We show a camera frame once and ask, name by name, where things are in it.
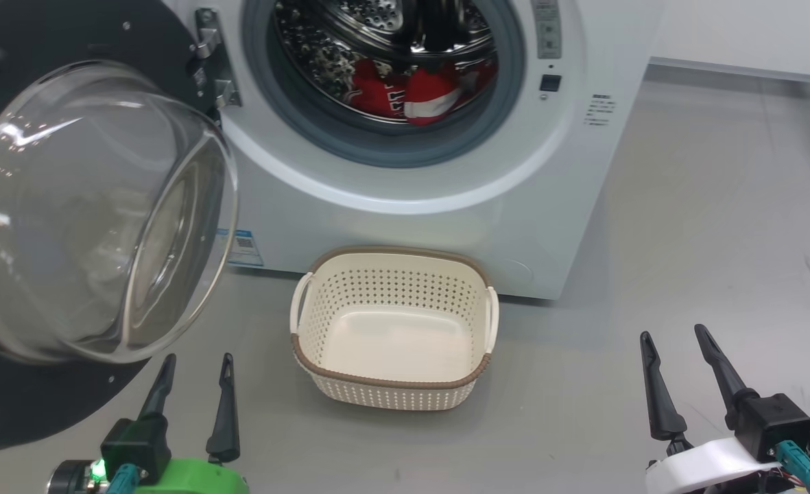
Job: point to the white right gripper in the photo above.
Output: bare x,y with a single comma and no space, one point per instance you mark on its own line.
706,466

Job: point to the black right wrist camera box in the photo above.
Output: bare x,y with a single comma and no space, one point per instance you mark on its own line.
768,418

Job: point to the stainless steel washing machine drum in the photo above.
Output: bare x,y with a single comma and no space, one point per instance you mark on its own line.
322,55

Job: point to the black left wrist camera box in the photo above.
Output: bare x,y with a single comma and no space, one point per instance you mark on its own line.
137,442

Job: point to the washer drum opening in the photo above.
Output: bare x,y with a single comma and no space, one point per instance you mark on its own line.
377,147

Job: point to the white front-load washing machine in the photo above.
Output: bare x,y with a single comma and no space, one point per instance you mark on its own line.
411,226

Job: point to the white partition board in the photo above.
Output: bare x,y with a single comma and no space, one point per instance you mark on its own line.
754,34

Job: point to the grey warning sticker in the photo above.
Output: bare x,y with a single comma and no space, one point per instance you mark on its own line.
547,27

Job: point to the black round glass washer door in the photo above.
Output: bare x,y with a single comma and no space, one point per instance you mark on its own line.
68,206

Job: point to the blue energy label sticker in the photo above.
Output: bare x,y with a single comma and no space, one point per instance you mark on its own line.
247,247

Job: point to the round white filter cover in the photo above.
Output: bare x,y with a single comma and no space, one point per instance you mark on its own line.
514,271

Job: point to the metal door hinge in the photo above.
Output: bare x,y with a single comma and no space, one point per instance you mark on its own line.
206,41

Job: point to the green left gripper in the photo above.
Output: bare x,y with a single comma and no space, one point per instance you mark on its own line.
192,477

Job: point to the cream perforated laundry basket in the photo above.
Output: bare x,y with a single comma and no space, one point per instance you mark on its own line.
391,343

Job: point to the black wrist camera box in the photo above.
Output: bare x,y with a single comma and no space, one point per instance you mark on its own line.
137,442
768,418

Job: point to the red basketball jersey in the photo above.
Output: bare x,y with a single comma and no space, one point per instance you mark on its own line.
377,92

